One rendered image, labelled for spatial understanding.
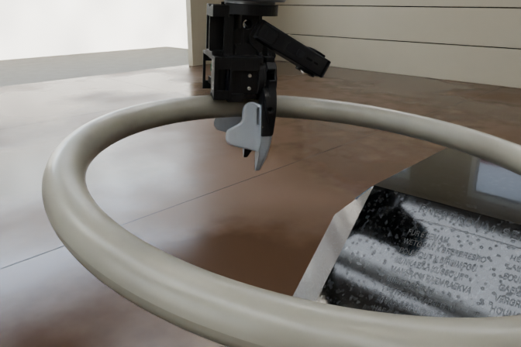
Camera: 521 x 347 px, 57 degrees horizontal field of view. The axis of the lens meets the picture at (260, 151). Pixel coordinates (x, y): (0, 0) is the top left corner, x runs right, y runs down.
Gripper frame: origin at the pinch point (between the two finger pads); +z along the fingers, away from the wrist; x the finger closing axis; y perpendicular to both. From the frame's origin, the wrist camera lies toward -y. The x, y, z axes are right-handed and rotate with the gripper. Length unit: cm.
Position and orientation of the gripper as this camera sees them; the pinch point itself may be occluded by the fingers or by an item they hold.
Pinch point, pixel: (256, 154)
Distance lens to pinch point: 66.3
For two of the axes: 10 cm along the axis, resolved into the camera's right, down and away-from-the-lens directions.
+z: -0.6, 9.5, 3.2
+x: 3.1, 3.2, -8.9
